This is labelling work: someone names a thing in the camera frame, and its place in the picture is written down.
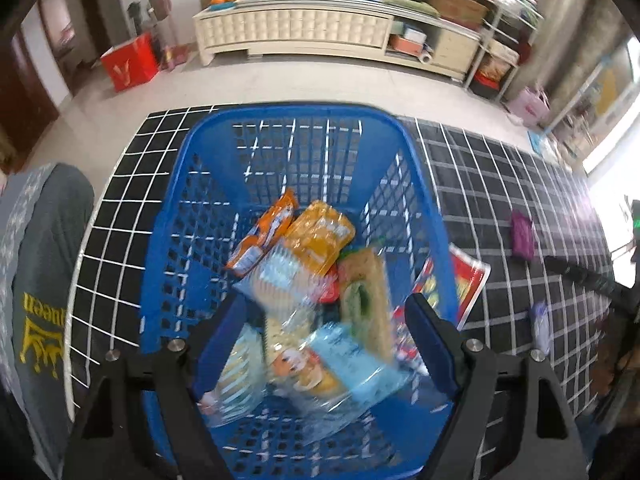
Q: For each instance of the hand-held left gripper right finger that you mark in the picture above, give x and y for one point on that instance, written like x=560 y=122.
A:
x=430 y=345

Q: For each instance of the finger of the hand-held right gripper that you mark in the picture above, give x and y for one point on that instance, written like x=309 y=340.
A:
x=590 y=280

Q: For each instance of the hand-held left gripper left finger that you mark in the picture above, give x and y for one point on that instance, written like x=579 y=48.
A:
x=220 y=355

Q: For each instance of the red snack pouch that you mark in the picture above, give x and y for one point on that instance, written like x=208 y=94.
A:
x=470 y=280

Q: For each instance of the light blue clear snack bag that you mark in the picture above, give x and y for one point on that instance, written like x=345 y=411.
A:
x=345 y=365
x=280 y=280

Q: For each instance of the orange roll cake packet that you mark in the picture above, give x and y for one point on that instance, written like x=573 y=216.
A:
x=260 y=240

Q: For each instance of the blue plastic basket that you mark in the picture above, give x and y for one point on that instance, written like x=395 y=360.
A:
x=210 y=200

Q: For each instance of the yellow-orange snack pouch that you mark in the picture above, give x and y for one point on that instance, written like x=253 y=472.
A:
x=320 y=235

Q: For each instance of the clear packet of white wafers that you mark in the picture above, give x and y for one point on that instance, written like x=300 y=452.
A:
x=245 y=375

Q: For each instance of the purple gum packet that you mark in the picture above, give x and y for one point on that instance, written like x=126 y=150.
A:
x=540 y=327

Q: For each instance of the beige cracker packet green label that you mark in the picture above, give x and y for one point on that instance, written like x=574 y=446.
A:
x=365 y=300

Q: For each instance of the purple snack packet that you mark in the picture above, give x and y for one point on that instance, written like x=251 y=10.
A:
x=522 y=235

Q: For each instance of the pink gift bag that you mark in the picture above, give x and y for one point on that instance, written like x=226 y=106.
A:
x=530 y=107

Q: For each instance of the person's grey shirt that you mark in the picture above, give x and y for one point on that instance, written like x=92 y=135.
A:
x=45 y=260

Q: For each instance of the black white-grid mat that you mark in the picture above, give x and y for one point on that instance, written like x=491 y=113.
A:
x=130 y=170

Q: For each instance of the printed gift box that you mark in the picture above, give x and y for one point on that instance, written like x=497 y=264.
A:
x=497 y=66

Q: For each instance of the metal shelf rack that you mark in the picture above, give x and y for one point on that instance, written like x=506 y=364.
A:
x=505 y=25

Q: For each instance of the white tape roll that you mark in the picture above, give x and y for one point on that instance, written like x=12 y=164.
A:
x=426 y=57

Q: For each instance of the brown cardboard box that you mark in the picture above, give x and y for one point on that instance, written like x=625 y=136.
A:
x=457 y=4

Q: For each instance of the orange flat box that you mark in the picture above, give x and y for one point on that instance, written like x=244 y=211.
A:
x=406 y=45

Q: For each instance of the red bag on floor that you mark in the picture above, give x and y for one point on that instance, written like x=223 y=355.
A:
x=130 y=62

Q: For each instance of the green folded cloth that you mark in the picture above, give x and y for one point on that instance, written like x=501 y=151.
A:
x=412 y=5

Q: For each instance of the dark wooden door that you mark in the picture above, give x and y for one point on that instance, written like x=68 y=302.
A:
x=35 y=100

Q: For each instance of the cream TV cabinet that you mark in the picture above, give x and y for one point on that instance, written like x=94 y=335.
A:
x=300 y=25

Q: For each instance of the brown round object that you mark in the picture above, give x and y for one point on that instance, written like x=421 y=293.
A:
x=160 y=7

